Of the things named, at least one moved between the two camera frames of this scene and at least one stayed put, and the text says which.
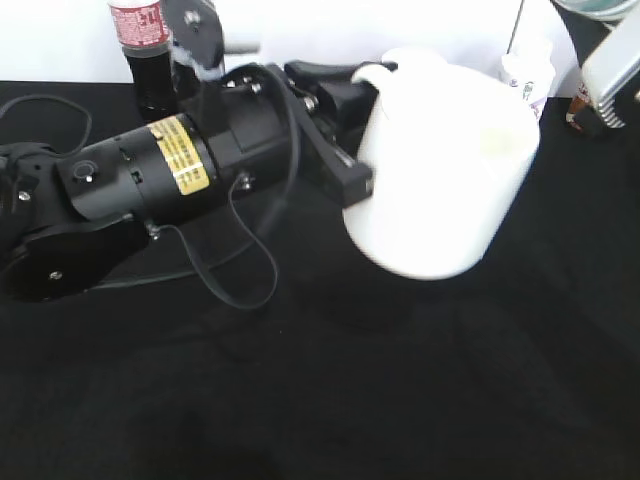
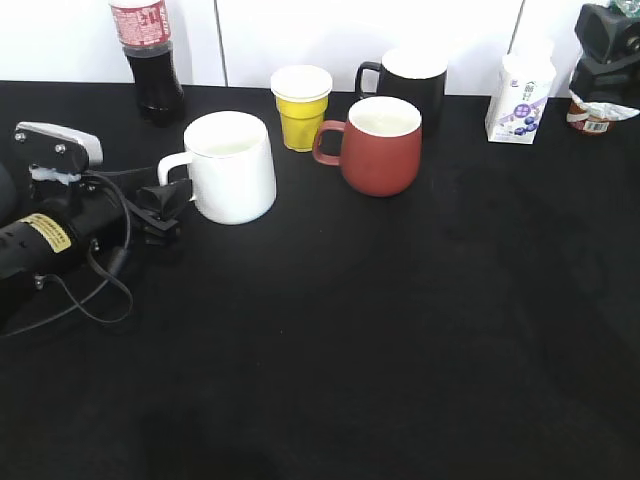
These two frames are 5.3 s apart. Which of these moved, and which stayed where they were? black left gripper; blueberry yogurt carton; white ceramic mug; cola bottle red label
Moved: black left gripper; white ceramic mug
Stayed: blueberry yogurt carton; cola bottle red label
